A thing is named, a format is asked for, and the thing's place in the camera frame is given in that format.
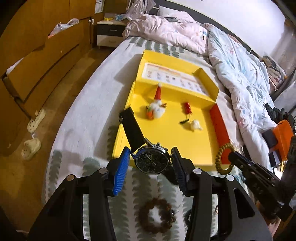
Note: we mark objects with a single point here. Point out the lower white slipper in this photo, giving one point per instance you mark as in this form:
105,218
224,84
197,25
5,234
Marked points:
30,148

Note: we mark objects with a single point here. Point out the red three-ball hair clip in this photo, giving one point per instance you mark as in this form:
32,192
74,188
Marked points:
187,108

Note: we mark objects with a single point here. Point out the white plush bunny clip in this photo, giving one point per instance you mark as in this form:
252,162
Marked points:
155,110

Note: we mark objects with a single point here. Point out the white plastic bag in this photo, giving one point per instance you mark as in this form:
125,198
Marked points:
61,27

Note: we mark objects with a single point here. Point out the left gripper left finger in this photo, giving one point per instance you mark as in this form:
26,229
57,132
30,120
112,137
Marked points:
117,169

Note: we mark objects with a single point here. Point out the dark navy box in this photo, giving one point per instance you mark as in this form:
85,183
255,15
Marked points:
270,138

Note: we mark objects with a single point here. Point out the white slipper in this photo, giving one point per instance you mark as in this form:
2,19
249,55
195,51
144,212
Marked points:
33,124
30,148

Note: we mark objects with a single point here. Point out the yellow and red cardboard box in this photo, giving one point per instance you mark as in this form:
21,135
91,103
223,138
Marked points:
181,82

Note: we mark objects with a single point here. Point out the wooden wardrobe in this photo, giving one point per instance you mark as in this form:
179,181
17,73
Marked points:
33,64

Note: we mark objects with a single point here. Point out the dark white nightstand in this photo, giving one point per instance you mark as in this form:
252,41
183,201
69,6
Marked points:
109,33

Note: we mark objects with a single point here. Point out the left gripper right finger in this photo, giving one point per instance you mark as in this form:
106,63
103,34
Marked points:
183,168

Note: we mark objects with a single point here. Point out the orange box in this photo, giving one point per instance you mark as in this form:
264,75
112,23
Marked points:
283,134

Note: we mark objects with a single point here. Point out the patterned pillow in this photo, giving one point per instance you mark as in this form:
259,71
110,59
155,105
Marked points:
276,74

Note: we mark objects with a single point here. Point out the red santa hat clip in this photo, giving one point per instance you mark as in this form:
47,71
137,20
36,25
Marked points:
157,96

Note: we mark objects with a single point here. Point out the white and pink duvet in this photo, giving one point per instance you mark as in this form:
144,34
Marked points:
240,72

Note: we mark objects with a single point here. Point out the black strap wrist watch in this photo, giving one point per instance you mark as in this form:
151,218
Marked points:
149,158

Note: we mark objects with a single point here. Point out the upper white slipper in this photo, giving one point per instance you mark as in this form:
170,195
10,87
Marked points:
33,124

